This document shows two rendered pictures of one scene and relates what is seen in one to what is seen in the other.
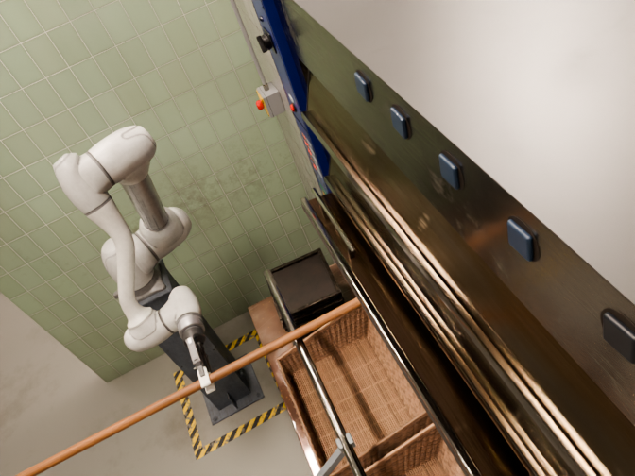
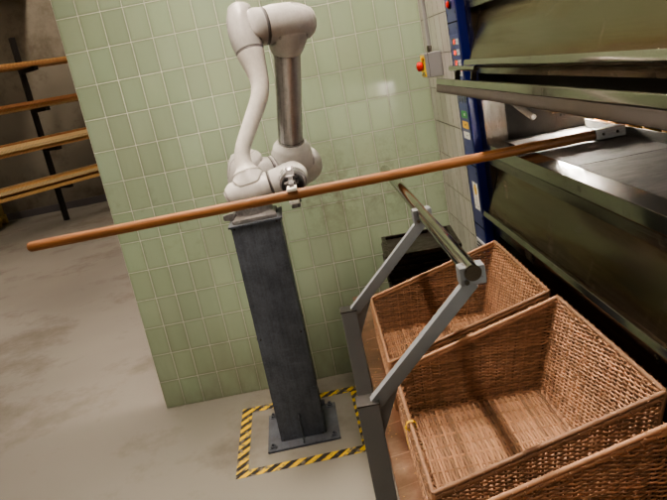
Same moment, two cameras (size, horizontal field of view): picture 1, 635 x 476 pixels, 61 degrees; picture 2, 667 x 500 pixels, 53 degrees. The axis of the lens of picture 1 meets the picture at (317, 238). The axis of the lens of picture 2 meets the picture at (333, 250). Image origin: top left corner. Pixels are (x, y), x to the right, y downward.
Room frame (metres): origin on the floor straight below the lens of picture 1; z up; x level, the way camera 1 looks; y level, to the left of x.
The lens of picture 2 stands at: (-0.94, 0.19, 1.55)
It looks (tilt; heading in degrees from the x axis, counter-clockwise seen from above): 15 degrees down; 6
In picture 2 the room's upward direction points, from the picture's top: 11 degrees counter-clockwise
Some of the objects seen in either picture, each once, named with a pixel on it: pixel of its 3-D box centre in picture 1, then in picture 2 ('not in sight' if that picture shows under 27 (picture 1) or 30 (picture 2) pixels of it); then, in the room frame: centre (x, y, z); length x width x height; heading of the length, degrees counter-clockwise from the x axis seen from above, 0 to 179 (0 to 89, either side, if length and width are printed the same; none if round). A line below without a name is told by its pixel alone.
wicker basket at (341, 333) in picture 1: (353, 387); (451, 315); (1.05, 0.09, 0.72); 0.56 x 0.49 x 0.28; 6
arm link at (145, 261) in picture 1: (126, 260); (249, 177); (1.74, 0.77, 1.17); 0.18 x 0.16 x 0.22; 117
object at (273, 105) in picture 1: (270, 99); (431, 64); (1.98, -0.04, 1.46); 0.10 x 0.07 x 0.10; 6
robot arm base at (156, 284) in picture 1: (136, 283); (249, 210); (1.73, 0.80, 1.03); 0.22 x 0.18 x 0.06; 98
